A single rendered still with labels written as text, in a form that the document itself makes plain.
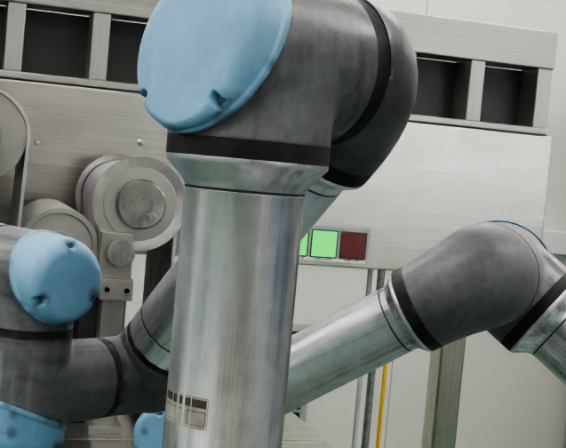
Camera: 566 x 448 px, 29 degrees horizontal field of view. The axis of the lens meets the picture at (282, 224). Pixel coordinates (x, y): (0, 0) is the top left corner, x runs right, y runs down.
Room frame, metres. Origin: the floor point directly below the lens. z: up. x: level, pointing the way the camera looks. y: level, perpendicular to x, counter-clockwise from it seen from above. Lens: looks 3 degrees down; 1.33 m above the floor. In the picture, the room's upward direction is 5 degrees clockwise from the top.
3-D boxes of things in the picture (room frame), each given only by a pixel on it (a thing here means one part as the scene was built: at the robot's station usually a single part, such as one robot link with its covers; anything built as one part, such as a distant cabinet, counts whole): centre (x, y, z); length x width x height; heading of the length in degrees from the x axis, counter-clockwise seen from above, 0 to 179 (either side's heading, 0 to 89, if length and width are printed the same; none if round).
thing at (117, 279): (1.69, 0.25, 1.05); 0.06 x 0.05 x 0.31; 17
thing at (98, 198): (1.74, 0.22, 1.25); 0.15 x 0.01 x 0.15; 107
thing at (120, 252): (1.66, 0.24, 1.18); 0.04 x 0.02 x 0.04; 107
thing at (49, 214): (1.83, 0.38, 1.17); 0.26 x 0.12 x 0.12; 17
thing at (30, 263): (0.98, 0.21, 1.21); 0.11 x 0.08 x 0.09; 46
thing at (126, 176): (1.86, 0.26, 1.25); 0.26 x 0.12 x 0.12; 17
